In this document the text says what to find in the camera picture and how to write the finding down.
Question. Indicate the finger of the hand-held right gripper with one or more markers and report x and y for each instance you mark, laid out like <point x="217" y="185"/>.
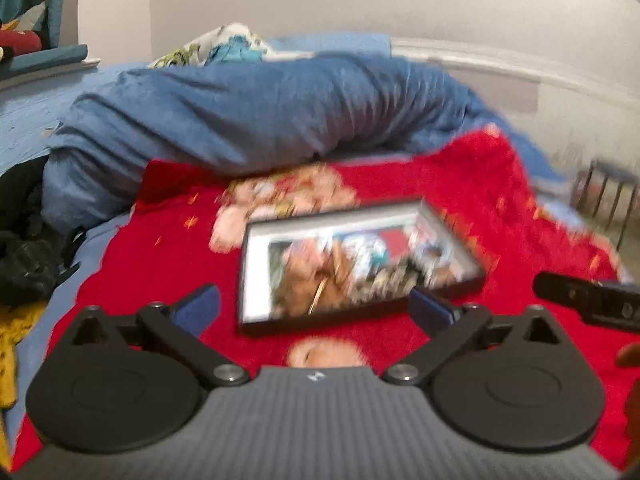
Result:
<point x="562" y="290"/>

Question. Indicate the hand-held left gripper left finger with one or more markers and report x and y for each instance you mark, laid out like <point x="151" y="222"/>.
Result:
<point x="197" y="310"/>

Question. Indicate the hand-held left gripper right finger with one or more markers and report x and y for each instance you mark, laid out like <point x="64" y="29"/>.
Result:
<point x="430" y="310"/>

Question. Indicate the black and white scrunchie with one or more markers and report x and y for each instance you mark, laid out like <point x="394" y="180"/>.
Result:
<point x="390" y="285"/>

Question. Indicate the blue scrunchie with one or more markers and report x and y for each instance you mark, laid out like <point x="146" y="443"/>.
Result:
<point x="375" y="255"/>

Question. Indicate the black shallow cardboard box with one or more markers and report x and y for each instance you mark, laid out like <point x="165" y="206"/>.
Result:
<point x="320" y="323"/>

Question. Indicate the gold elastic band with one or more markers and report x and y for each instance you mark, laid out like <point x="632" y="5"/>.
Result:
<point x="320" y="294"/>

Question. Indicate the person's right hand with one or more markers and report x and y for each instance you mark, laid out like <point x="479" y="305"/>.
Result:
<point x="631" y="355"/>

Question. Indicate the red printed blanket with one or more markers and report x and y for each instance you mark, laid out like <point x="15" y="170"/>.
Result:
<point x="150" y="260"/>

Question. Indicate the printed picture book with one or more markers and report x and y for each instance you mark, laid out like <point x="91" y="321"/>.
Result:
<point x="397" y="240"/>

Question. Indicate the dark metal stool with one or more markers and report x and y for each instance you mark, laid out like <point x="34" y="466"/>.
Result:
<point x="612" y="167"/>

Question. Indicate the dark clothing pile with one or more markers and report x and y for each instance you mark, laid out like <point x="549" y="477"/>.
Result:
<point x="25" y="260"/>

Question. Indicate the yellow cloth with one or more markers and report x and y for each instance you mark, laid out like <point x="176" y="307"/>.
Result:
<point x="15" y="340"/>

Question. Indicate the blue duvet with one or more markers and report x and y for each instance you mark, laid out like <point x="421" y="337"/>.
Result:
<point x="250" y="110"/>

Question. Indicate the light blue bed sheet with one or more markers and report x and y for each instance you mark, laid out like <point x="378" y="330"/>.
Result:
<point x="30" y="115"/>

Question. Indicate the floral pillow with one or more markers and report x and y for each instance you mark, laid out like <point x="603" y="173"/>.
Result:
<point x="225" y="45"/>

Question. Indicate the teal window sill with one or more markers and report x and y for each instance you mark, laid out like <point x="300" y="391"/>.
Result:
<point x="45" y="57"/>

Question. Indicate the red plush toy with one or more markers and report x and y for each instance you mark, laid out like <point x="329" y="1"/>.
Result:
<point x="20" y="42"/>

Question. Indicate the white bed frame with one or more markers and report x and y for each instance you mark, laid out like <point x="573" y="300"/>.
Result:
<point x="500" y="57"/>

